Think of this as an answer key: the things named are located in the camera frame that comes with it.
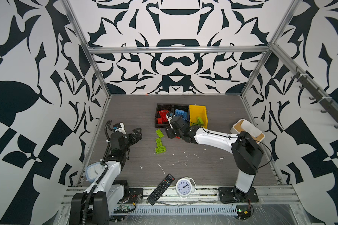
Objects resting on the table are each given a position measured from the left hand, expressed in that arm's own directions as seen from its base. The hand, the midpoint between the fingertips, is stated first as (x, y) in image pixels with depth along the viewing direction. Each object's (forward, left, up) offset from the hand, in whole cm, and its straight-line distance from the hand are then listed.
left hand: (135, 129), depth 85 cm
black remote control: (-30, -15, -12) cm, 36 cm away
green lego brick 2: (-8, -15, -11) cm, 20 cm away
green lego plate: (+4, -14, -12) cm, 19 cm away
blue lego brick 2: (+17, -33, -12) cm, 39 cm away
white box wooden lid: (+4, -69, -6) cm, 69 cm away
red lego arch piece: (+23, -16, -15) cm, 32 cm away
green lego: (+12, -43, -10) cm, 45 cm away
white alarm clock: (-30, -27, -10) cm, 42 cm away
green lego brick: (-4, -14, -11) cm, 18 cm away
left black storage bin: (+26, -22, -11) cm, 36 cm away
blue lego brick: (+17, -28, -7) cm, 34 cm away
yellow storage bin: (+18, -40, -8) cm, 45 cm away
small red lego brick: (+11, -14, -9) cm, 20 cm away
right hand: (+2, -20, -2) cm, 21 cm away
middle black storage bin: (+23, -33, -9) cm, 41 cm away
